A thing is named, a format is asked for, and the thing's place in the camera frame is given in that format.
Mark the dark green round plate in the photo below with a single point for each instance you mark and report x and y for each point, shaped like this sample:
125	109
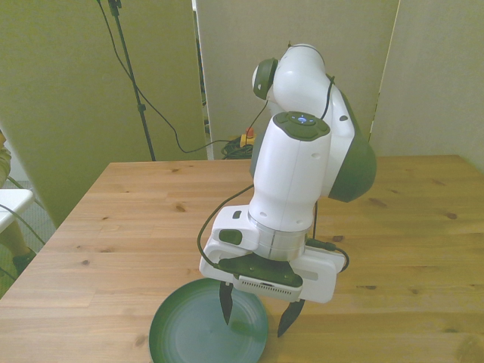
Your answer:
196	329

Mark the dark shoe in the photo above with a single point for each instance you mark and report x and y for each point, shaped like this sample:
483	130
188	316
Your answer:
23	261

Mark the black tripod stand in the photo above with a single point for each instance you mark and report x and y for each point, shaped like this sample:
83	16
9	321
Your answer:
141	107

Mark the white stool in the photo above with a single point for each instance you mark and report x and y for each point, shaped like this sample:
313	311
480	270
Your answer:
13	204

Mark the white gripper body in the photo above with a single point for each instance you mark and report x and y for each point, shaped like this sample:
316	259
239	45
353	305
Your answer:
321	280

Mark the person's leg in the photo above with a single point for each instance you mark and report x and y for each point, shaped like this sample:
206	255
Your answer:
13	238

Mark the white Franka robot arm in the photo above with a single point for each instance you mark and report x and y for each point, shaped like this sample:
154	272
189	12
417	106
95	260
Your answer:
287	181

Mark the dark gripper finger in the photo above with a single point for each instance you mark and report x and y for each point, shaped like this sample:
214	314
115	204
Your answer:
290	315
227	302

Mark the beige partition panel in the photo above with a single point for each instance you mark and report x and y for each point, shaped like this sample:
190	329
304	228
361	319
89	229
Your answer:
56	94
435	75
234	45

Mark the yellow emergency stop box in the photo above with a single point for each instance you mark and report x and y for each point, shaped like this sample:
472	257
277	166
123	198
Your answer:
247	140

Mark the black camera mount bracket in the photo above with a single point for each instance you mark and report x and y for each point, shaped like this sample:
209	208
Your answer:
261	266

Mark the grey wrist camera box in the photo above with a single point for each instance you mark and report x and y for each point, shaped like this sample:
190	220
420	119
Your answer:
268	289

